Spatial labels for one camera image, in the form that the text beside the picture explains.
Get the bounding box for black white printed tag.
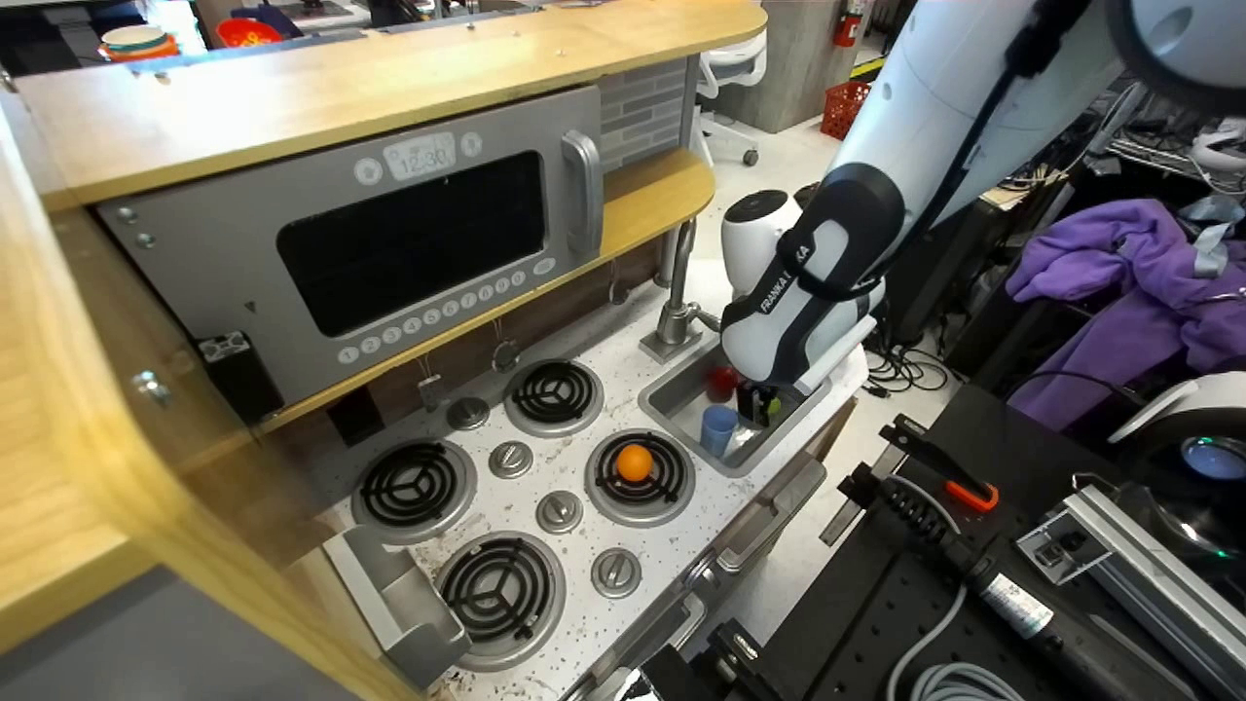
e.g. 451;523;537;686
1011;507;1114;588

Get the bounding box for grey stove knob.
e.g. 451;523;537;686
486;437;537;481
443;393;496;437
532;486;587;538
587;546;646;599

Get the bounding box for black tool silver cylinder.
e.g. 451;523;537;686
835;462;1201;701

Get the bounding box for grey toy faucet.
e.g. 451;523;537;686
639;214;728;362

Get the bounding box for red basket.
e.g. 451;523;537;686
817;73;878;141

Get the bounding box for grey toy microwave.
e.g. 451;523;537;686
88;83;608;411

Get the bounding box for orange ball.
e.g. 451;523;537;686
610;441;657;486

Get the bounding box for grey toy sink basin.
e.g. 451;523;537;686
634;327;835;481

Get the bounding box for black optical breadboard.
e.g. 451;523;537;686
646;382;1246;701

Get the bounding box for purple cloth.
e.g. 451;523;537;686
1005;196;1246;437

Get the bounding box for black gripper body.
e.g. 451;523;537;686
735;367;810;408

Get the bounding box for orange white bowl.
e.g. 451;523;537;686
95;19;188;64

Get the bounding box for black floor cable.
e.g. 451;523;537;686
863;346;958;401

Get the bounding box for grey coiled cable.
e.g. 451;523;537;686
880;578;1033;701

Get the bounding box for wooden toy kitchen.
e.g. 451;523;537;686
0;0;874;701

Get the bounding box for white chair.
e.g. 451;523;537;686
695;31;771;170

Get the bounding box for aluminium extrusion rail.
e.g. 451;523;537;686
1058;480;1246;694

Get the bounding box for grey bin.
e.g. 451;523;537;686
757;0;840;132

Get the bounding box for blue toy cup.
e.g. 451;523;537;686
696;406;748;458

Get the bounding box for black coil toy burner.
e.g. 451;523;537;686
582;428;696;525
428;525;570;672
345;437;478;542
499;353;608;441

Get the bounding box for orange handled black clamp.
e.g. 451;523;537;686
878;411;1005;517

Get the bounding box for round device blue light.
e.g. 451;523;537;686
1173;428;1246;486

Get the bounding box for red bowl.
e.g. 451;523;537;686
209;6;306;53

